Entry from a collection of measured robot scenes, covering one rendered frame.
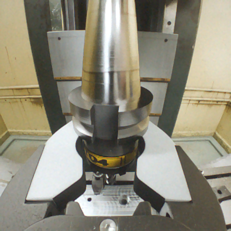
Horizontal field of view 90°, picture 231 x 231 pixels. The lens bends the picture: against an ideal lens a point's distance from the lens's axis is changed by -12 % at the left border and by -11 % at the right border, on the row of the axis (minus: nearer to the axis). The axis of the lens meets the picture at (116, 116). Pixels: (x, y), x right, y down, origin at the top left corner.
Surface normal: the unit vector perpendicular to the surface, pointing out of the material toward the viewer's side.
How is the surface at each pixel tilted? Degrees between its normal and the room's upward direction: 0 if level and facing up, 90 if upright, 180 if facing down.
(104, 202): 0
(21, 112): 89
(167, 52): 90
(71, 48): 90
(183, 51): 90
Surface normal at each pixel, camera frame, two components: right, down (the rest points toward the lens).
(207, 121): 0.02, 0.51
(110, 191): 0.02, -0.86
